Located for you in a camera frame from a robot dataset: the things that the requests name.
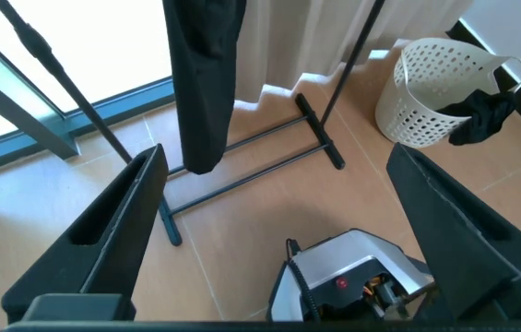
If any beige curtain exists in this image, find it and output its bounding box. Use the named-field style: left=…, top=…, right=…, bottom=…
left=234, top=0, right=473, bottom=103

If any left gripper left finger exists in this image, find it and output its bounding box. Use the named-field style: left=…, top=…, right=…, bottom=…
left=1, top=144, right=170, bottom=323

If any window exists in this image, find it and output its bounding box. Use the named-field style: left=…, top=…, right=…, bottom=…
left=0, top=0, right=176, bottom=181

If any white laundry basket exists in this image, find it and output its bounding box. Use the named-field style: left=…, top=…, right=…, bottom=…
left=373, top=37, right=521, bottom=149

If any black clothes rack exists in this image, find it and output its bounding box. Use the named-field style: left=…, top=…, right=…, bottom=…
left=0, top=0, right=386, bottom=247

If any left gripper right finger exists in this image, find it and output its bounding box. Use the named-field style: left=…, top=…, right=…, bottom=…
left=386, top=142, right=521, bottom=323

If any heap of clothes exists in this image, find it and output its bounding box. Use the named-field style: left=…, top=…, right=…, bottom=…
left=435, top=89, right=518, bottom=147

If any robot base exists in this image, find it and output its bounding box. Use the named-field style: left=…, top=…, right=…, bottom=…
left=266, top=228, right=437, bottom=323

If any black garment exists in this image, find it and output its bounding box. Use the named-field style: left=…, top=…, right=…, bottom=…
left=161, top=0, right=247, bottom=175

